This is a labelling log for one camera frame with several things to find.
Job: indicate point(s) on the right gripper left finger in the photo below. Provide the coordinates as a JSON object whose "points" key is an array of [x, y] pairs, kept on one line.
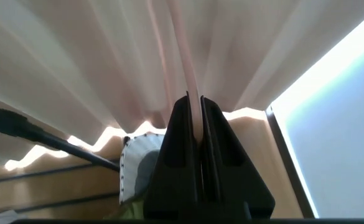
{"points": [[175, 161]]}

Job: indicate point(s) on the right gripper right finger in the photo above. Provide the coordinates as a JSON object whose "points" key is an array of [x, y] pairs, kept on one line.
{"points": [[231, 168]]}

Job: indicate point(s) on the pink clothes hanger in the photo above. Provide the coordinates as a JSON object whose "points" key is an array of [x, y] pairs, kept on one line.
{"points": [[188, 68]]}

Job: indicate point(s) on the white laundry basket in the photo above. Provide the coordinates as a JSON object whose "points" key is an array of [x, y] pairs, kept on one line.
{"points": [[135, 161]]}

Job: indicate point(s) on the black clothes rack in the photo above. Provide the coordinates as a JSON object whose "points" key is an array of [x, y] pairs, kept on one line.
{"points": [[13, 124]]}

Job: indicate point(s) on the green garment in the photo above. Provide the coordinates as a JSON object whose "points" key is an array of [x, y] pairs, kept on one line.
{"points": [[128, 210]]}

